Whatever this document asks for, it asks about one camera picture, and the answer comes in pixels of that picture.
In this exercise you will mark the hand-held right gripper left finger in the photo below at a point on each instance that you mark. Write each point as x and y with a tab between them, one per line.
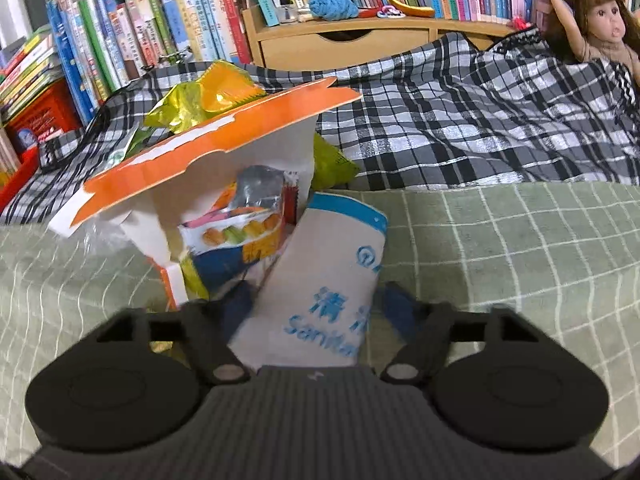
240	310

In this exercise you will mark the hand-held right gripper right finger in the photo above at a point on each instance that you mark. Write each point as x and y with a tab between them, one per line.
400	310

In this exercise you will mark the colourful snack packet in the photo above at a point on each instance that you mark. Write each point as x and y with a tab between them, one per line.
235	240

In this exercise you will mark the white blue-printed wipes packet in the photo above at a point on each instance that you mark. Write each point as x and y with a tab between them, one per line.
325	270

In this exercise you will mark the long row of upright books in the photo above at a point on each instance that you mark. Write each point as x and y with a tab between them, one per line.
165	25

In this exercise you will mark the stack of flat books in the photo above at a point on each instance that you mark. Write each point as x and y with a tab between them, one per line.
30	70

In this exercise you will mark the green checked bed sheet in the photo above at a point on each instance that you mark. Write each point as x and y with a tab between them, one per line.
500	240

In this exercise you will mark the grey foil wrapper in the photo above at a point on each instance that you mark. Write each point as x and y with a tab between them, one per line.
260	187

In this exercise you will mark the green plastic bag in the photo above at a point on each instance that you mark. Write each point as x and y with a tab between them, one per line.
332	165

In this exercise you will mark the orange white cardboard box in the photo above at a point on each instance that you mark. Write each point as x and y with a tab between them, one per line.
210	130

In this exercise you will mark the black white plaid cloth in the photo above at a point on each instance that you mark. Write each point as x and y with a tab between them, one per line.
450	110

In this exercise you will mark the yellow green foil bag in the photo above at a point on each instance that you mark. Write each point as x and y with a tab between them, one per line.
210	95

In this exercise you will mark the small blue picture card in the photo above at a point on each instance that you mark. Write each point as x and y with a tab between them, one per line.
30	140

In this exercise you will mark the wooden drawer shelf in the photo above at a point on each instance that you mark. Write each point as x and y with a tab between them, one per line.
350	42

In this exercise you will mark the red plastic crate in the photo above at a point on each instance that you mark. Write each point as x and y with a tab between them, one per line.
47	115

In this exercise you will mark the yellow banana toy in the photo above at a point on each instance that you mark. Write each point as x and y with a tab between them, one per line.
412	10

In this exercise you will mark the small glass bottle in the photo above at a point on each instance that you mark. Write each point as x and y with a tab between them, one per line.
285	7

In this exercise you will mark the blue yarn ball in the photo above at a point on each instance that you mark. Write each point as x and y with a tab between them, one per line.
332	6

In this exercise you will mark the brown haired doll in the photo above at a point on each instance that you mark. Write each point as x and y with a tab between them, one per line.
600	20

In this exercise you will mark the red bed rail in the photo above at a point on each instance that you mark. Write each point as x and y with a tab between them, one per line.
17	180

